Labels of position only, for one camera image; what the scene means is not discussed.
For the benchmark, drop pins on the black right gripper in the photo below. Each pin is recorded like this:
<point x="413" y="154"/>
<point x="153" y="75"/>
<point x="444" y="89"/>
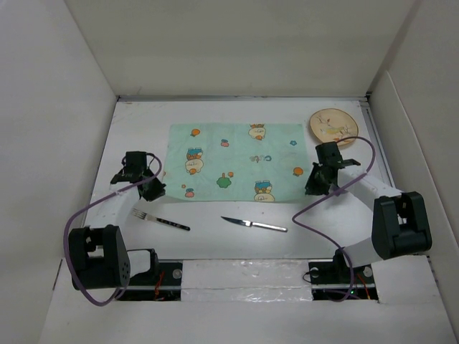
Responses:
<point x="311" y="186"/>

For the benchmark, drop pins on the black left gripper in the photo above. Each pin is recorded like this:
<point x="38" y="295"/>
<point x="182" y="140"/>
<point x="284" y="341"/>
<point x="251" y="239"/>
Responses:
<point x="156" y="192"/>

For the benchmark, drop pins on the round bird pattern plate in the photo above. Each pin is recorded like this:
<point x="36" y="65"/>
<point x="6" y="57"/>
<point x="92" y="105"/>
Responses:
<point x="333" y="125"/>

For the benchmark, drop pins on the green cartoon print cloth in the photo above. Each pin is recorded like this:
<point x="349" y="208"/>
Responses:
<point x="260" y="162"/>

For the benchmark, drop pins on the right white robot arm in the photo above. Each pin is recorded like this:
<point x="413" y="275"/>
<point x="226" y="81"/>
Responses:
<point x="400" y="224"/>

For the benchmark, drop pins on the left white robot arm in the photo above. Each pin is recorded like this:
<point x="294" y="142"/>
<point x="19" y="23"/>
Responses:
<point x="97" y="252"/>

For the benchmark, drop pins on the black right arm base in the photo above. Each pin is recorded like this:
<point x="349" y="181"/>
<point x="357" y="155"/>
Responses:
<point x="330" y="279"/>

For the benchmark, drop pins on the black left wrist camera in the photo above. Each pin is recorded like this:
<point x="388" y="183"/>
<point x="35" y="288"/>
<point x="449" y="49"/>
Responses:
<point x="134" y="163"/>

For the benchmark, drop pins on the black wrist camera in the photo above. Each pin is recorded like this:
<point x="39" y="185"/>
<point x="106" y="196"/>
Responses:
<point x="328" y="154"/>
<point x="134" y="163"/>

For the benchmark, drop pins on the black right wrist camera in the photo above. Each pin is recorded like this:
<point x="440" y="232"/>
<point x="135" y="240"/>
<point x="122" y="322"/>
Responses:
<point x="328" y="154"/>

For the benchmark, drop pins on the fork with black handle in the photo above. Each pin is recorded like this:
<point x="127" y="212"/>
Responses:
<point x="148" y="217"/>

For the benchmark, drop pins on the knife with patterned handle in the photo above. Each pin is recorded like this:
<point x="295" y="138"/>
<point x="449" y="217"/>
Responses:
<point x="248" y="223"/>

